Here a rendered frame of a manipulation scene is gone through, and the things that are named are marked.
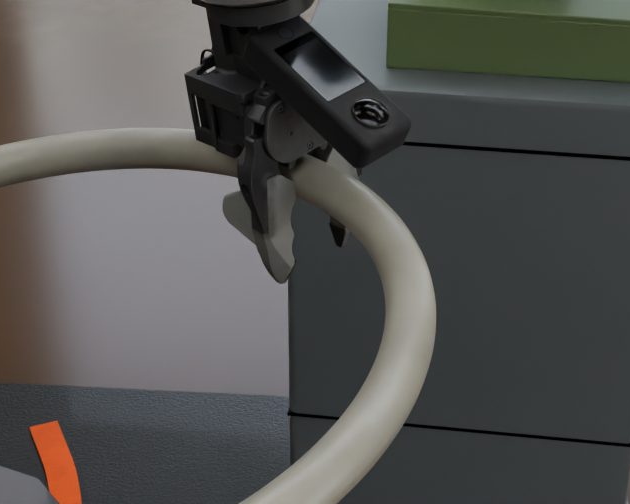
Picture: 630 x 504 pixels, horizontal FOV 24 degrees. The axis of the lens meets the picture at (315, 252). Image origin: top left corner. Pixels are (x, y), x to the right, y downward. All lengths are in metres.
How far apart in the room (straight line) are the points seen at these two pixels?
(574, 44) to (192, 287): 1.36
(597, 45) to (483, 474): 0.54
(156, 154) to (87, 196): 1.97
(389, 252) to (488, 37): 0.63
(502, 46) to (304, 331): 0.39
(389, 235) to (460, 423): 0.80
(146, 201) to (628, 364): 1.56
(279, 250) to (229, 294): 1.68
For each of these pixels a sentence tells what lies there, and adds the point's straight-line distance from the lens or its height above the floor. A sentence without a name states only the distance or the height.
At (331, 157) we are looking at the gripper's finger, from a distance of 1.01.
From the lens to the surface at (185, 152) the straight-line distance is 1.05.
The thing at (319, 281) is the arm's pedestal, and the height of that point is 0.61.
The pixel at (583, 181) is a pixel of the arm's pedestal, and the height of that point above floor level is 0.76.
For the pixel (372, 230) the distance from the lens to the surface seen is 0.92.
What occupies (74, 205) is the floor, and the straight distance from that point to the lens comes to 3.00.
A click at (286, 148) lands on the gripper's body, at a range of 0.97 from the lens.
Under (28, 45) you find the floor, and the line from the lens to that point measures 3.75.
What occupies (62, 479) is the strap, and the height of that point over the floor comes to 0.02.
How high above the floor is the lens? 1.48
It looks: 32 degrees down
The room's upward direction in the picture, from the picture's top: straight up
